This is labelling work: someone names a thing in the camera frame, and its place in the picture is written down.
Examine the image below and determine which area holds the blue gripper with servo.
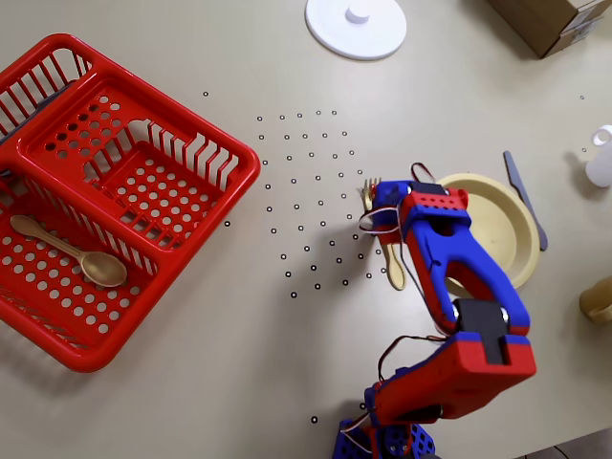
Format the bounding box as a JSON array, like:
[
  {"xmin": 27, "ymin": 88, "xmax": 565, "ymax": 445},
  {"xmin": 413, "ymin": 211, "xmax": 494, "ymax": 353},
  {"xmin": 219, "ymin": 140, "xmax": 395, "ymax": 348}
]
[{"xmin": 371, "ymin": 180, "xmax": 415, "ymax": 246}]

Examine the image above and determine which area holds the beige plastic fork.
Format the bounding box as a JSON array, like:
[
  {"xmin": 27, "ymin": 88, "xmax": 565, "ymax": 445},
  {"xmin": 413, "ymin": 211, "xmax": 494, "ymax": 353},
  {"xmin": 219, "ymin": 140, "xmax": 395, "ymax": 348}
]
[{"xmin": 358, "ymin": 177, "xmax": 407, "ymax": 292}]

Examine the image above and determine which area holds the blue perforated robot base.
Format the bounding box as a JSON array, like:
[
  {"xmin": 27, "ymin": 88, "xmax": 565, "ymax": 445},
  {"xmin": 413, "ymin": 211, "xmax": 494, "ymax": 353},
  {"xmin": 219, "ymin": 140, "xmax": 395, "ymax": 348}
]
[{"xmin": 333, "ymin": 418, "xmax": 437, "ymax": 459}]

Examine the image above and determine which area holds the beige plastic plate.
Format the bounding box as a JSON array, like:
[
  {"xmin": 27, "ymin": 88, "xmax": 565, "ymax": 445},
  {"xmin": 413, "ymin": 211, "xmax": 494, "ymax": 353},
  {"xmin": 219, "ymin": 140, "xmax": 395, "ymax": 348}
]
[{"xmin": 435, "ymin": 172, "xmax": 541, "ymax": 296}]

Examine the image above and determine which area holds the grey-blue plastic knife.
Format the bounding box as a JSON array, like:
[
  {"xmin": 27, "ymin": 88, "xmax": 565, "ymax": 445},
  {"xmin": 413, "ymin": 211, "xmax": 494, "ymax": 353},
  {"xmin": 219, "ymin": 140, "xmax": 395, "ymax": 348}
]
[{"xmin": 502, "ymin": 150, "xmax": 549, "ymax": 251}]

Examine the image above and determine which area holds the white round lid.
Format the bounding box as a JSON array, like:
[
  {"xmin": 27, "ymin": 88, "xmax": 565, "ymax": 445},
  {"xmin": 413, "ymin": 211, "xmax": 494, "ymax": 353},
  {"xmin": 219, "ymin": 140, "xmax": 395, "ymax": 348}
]
[{"xmin": 304, "ymin": 0, "xmax": 408, "ymax": 61}]

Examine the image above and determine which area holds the yellow-brown plastic cup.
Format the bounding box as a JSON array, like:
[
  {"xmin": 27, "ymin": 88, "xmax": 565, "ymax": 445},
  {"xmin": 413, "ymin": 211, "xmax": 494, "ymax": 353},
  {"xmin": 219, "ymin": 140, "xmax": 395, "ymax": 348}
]
[{"xmin": 579, "ymin": 275, "xmax": 612, "ymax": 325}]

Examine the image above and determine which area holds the white plastic bottle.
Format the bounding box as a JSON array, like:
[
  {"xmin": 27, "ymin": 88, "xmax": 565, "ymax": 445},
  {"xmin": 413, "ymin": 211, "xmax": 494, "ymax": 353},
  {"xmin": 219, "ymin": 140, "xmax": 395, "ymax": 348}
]
[{"xmin": 585, "ymin": 124, "xmax": 612, "ymax": 188}]

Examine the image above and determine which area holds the brown cardboard box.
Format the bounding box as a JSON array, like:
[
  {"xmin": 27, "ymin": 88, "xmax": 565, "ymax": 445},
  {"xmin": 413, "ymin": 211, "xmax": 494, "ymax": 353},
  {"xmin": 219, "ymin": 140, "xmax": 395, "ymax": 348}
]
[{"xmin": 485, "ymin": 0, "xmax": 612, "ymax": 60}]

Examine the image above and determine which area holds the gold plastic spoon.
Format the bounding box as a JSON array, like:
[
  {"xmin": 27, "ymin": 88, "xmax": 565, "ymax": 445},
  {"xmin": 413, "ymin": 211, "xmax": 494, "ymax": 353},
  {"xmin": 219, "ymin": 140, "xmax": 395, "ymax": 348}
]
[{"xmin": 9, "ymin": 214, "xmax": 129, "ymax": 289}]

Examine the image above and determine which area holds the dark grey flat object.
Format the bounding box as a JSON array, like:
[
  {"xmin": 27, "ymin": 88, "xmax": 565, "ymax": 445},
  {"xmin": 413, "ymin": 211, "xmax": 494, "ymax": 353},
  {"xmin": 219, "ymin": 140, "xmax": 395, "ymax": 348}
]
[{"xmin": 0, "ymin": 83, "xmax": 76, "ymax": 144}]

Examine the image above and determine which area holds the red plastic dish basket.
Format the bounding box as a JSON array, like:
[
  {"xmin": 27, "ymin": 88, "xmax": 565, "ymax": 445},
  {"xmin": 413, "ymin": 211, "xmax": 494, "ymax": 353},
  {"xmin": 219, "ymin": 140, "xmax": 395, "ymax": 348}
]
[{"xmin": 0, "ymin": 32, "xmax": 263, "ymax": 374}]

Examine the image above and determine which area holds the white-red wrist servo wire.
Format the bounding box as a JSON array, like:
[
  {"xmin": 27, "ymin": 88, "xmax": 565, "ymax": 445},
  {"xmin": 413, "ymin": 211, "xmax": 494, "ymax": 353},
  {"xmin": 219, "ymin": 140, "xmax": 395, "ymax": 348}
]
[{"xmin": 358, "ymin": 204, "xmax": 407, "ymax": 240}]

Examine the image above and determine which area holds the dark red forearm wire loop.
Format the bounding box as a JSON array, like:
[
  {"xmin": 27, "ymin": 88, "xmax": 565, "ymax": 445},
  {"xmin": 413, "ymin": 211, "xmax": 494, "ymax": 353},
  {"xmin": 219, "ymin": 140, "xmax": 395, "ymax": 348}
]
[{"xmin": 409, "ymin": 162, "xmax": 437, "ymax": 186}]

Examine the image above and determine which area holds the red-white base servo wire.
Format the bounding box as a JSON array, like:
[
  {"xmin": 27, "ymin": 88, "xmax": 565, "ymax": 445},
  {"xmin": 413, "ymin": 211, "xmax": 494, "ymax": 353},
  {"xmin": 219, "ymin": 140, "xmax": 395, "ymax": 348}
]
[{"xmin": 377, "ymin": 334, "xmax": 450, "ymax": 386}]

